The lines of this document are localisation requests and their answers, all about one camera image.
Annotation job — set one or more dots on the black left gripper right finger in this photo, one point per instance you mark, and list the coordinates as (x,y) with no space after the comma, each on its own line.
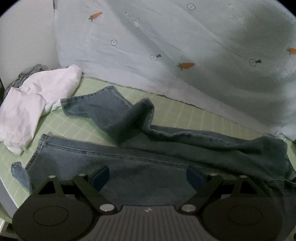
(231,209)

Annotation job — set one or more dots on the white folded garment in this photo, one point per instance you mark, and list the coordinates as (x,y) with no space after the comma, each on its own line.
(40,94)

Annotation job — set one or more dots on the light blue carrot print sheet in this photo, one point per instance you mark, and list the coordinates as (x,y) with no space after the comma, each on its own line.
(232,58)

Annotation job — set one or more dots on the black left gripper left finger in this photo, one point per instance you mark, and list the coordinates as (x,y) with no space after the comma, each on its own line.
(64,210)

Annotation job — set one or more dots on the blue denim jeans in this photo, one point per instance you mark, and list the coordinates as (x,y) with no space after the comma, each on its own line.
(148,163)

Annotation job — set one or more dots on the green grid cutting mat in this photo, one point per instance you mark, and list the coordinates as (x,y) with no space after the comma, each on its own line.
(167,112)

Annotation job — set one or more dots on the grey garment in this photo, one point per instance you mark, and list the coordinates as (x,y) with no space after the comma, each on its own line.
(24,75)

